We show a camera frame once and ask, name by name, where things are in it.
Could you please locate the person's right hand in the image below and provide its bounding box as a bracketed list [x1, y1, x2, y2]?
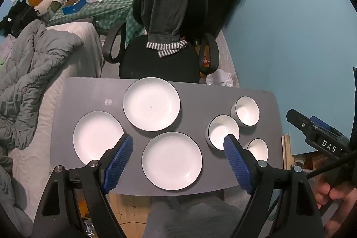
[313, 181, 357, 238]

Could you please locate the white bed mattress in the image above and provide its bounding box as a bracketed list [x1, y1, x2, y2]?
[10, 22, 105, 221]

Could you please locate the white plastic bag on floor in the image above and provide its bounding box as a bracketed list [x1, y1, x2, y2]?
[206, 69, 234, 87]

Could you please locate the black office chair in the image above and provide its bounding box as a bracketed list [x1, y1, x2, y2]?
[103, 0, 220, 83]

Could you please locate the grey quilted duvet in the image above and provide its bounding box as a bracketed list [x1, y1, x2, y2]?
[1, 19, 83, 150]

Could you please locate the green checkered tablecloth table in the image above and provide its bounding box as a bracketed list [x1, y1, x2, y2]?
[49, 0, 145, 43]

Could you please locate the blue cardboard box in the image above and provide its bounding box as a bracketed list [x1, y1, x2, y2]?
[62, 0, 87, 15]

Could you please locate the grey towel on chair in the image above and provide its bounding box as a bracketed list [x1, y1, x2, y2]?
[133, 0, 188, 58]

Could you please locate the black clothes pile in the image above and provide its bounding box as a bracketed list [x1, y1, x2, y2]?
[0, 0, 37, 38]

